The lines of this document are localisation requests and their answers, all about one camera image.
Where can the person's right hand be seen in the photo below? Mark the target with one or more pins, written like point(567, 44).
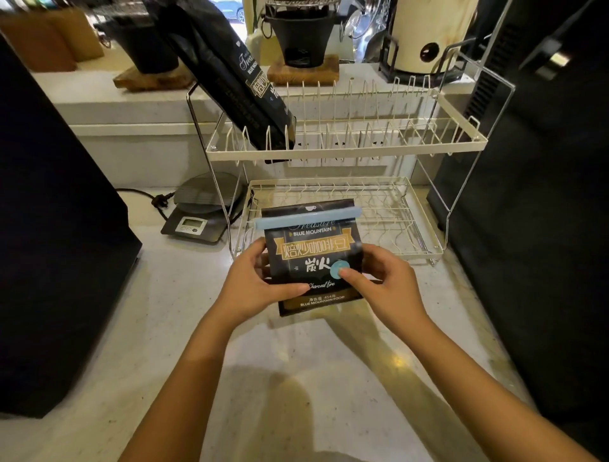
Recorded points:
point(392, 292)

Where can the person's left hand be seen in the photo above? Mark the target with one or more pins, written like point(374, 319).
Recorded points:
point(247, 290)

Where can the person's right thumb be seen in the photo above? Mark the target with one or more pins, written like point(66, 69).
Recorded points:
point(354, 281)

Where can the person's left thumb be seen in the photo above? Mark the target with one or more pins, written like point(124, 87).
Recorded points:
point(288, 288)

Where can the black coffee bag blue clip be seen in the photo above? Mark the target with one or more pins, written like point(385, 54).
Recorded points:
point(311, 252)

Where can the person's right forearm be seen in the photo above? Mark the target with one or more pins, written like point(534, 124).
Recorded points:
point(485, 395)

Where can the person's left forearm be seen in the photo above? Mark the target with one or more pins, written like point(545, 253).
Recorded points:
point(176, 395)

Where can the black digital kitchen scale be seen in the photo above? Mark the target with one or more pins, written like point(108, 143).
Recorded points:
point(202, 207)

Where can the white two-tier dish rack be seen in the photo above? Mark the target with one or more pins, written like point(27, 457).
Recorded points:
point(352, 138)

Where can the black machine with vents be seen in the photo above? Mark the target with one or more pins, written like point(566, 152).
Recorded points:
point(537, 190)

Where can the wooden square board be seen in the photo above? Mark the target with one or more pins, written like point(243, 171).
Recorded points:
point(304, 70)

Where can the black metal stand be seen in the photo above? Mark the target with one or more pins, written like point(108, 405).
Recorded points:
point(414, 71)

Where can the tall black coffee bag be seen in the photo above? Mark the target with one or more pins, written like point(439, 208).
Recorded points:
point(228, 71)

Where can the large black appliance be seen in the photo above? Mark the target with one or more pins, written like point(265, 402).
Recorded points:
point(52, 247)

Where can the rough wooden slab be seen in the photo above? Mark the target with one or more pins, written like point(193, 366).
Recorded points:
point(152, 78)

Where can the black cast iron stove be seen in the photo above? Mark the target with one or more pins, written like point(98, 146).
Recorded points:
point(302, 31)

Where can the cream cylindrical canister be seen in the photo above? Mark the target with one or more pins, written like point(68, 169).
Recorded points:
point(428, 31)

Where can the black pot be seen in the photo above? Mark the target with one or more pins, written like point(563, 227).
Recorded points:
point(142, 40)

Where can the brown paper bags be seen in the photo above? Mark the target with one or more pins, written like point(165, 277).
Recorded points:
point(47, 38)

